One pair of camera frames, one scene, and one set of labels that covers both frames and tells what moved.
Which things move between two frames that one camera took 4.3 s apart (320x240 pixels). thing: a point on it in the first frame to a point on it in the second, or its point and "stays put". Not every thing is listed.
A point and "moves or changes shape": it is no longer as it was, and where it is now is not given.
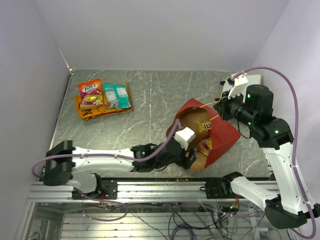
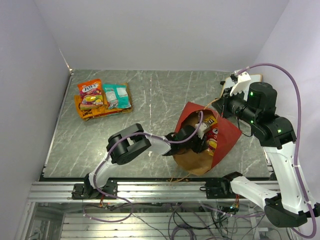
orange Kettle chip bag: (91, 113) stays put
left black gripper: (185, 161) to (201, 146)
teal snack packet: (116, 96) stays put
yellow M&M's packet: (204, 125) to (211, 117)
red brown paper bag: (223, 135) moves or changes shape
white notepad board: (253, 79) stays put
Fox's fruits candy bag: (91, 93) stays put
